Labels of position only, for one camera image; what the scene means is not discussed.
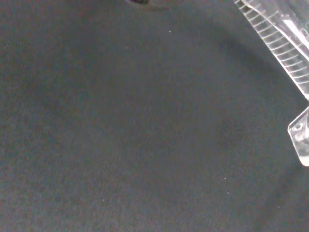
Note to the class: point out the black bench cloth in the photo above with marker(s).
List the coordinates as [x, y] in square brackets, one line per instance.
[132, 120]

